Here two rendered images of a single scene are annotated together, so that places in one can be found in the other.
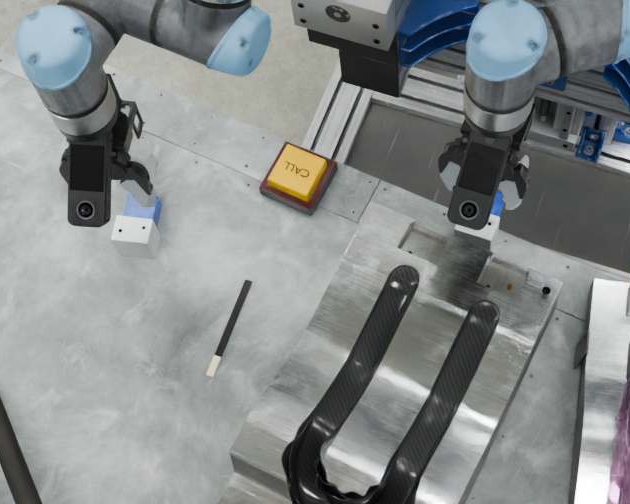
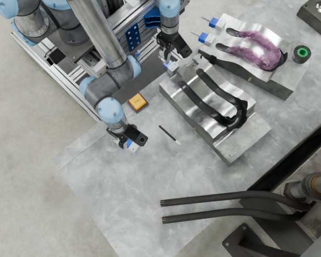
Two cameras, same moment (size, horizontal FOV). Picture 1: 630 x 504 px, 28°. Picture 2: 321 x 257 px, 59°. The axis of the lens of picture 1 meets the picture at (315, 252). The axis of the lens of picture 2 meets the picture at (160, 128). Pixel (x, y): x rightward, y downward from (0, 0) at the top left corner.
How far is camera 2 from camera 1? 0.73 m
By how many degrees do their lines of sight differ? 23
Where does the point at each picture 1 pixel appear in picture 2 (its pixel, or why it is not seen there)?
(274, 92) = (75, 130)
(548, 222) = (148, 80)
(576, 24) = not seen: outside the picture
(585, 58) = not seen: outside the picture
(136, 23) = (113, 88)
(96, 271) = (137, 162)
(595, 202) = (148, 68)
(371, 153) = not seen: hidden behind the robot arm
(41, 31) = (107, 108)
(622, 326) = (212, 48)
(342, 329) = (188, 103)
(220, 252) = (148, 129)
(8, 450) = (182, 200)
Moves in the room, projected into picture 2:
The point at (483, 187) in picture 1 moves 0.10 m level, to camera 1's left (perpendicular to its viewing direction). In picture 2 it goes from (184, 45) to (179, 65)
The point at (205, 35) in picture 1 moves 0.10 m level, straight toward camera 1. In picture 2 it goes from (129, 70) to (158, 73)
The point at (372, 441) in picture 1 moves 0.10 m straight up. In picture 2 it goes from (223, 105) to (227, 96)
